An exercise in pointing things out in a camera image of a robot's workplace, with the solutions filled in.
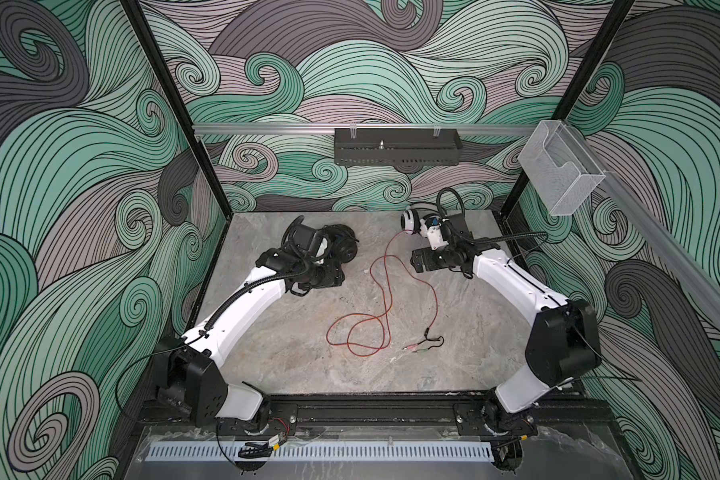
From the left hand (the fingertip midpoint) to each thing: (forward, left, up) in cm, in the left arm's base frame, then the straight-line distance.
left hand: (335, 274), depth 80 cm
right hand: (+10, -27, -4) cm, 29 cm away
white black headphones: (+31, -30, -9) cm, 44 cm away
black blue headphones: (+21, +2, -12) cm, 24 cm away
